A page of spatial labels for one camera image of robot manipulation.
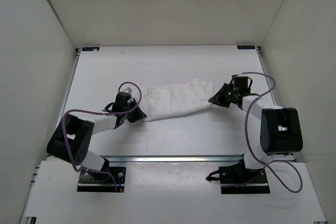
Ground white pleated skirt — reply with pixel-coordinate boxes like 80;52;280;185
141;78;214;122

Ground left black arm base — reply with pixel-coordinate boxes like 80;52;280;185
77;161;127;193

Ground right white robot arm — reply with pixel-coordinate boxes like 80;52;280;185
209;74;303;182

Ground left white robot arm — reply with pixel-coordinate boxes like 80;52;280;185
46;91;146;181

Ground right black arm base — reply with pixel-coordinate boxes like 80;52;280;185
205;160;270;195

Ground right blue corner label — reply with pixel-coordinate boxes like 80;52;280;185
237;45;255;50

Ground blue corner label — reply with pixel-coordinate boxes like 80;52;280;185
237;45;255;50
81;47;100;51

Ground left blue corner label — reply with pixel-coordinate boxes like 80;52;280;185
81;47;100;51

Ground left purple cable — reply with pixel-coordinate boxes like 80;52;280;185
64;81;143;192

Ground purple cable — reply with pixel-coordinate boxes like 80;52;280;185
235;71;303;194
64;81;143;192

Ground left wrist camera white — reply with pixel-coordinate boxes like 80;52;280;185
123;87;132;95

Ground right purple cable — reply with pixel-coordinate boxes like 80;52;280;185
235;71;303;194

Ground aluminium front rail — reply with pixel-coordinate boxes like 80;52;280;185
104;155;242;163

